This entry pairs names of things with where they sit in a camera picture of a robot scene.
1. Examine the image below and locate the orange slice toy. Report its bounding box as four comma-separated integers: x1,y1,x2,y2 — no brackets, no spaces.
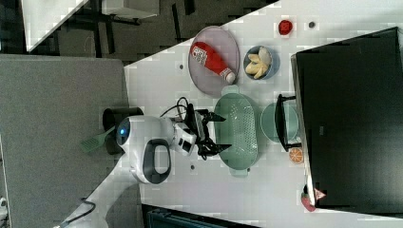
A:
288,148,304,164

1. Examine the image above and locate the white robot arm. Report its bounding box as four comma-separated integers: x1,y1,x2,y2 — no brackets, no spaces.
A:
53,104,229,228

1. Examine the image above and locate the teal round plate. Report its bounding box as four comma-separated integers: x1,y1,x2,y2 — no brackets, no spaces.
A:
260,103,299,143

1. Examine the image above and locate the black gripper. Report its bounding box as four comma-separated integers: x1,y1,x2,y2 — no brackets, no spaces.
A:
184,104,231,161

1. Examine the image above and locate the green slotted spatula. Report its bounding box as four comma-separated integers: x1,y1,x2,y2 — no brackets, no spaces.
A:
80,126,115,153

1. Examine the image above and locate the red ketchup bottle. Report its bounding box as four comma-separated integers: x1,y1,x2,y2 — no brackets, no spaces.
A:
190,42,236,85

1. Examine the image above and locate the peeled banana toy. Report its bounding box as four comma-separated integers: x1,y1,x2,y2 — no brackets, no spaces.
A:
245,47,273,80

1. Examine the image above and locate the black microwave oven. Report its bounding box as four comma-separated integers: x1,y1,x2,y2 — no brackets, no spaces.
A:
293,28,403,217

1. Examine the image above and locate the grey round tray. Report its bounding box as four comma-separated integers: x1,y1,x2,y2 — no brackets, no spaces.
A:
188,26,240,98

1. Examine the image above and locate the black oven door handle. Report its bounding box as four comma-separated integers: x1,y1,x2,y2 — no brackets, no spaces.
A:
275,94,301,152

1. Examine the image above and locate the red strawberry toy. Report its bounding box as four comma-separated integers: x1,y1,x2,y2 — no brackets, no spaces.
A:
300,185,316,212

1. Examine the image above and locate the blue bowl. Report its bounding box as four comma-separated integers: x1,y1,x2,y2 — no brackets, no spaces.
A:
243,46,280,80

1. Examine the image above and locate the mint green oval strainer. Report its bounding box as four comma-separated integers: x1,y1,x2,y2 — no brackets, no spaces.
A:
214,85,259,178

